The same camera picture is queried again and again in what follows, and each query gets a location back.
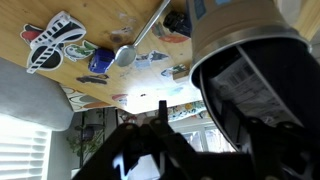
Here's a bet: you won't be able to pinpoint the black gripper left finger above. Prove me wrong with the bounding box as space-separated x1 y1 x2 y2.
71 100 198 180

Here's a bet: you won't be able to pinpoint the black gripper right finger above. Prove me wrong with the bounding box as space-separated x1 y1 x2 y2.
246 118 320 180

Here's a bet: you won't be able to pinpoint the white barcode drink pouch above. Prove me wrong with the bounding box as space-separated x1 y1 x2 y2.
211 56 294 126

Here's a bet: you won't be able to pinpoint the white framed glass window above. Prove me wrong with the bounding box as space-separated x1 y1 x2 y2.
169 119 234 154

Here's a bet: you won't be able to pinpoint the colourful floral blanket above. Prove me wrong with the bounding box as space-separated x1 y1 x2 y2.
166 99 211 122

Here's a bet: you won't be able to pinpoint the green potted plant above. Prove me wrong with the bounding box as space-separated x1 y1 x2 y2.
66 108 104 180

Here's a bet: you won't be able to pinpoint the green blue sticker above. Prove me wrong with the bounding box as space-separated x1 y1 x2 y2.
160 63 189 81

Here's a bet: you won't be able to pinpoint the oval pattern pillow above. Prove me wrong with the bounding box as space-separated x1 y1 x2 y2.
60 85 116 113

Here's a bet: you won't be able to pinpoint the blue grey sticker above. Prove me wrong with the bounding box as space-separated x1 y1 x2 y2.
134 49 170 71

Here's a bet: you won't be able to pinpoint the dark long sticker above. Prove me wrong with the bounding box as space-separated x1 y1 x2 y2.
75 73 110 85

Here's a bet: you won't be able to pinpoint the metal spoon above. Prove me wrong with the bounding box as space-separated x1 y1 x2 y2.
114 0 172 68

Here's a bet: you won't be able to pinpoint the blue toy car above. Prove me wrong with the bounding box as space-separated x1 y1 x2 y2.
87 48 116 74

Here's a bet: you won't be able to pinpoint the orange sticker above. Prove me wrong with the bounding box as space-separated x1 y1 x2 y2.
151 21 190 44

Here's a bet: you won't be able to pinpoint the green dinosaur sticker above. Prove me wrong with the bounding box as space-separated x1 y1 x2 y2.
63 39 99 63

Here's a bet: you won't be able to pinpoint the small black toy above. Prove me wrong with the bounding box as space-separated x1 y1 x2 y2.
163 10 193 38

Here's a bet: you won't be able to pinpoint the grey fabric sofa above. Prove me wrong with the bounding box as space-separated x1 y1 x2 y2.
0 57 75 132

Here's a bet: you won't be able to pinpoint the white window blind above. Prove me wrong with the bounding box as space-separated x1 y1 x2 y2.
0 113 53 180

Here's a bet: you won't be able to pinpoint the white black striped sunglasses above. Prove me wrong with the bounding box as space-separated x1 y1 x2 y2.
25 10 88 75

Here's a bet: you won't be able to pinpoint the red sticker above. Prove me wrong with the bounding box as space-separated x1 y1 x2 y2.
19 23 44 44

